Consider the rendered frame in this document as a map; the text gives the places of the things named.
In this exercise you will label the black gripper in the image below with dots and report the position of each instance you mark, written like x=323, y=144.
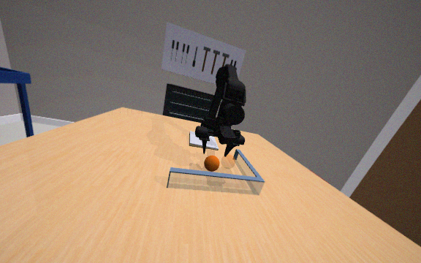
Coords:
x=202, y=133

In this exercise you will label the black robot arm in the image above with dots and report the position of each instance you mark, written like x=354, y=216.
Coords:
x=232, y=92

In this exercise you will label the clear low walls forming corner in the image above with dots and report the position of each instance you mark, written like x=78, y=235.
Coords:
x=207, y=183

